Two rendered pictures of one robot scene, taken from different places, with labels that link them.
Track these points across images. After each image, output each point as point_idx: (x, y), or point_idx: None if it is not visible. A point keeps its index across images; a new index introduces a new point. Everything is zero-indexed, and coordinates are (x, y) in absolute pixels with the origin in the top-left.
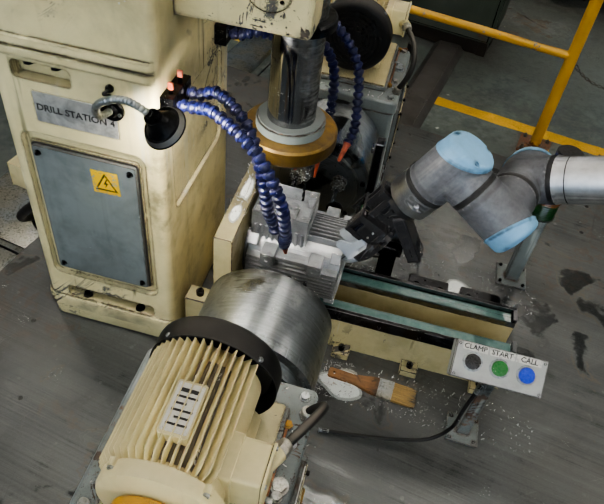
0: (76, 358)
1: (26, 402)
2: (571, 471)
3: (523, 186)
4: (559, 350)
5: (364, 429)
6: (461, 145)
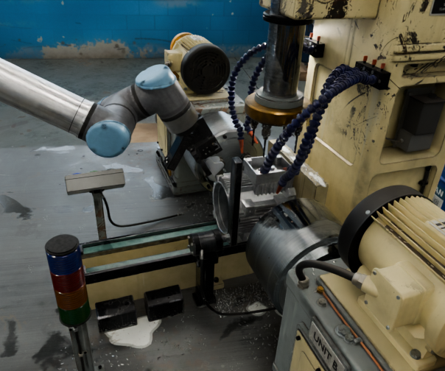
0: None
1: None
2: (27, 254)
3: (111, 101)
4: (32, 328)
5: (160, 224)
6: (158, 65)
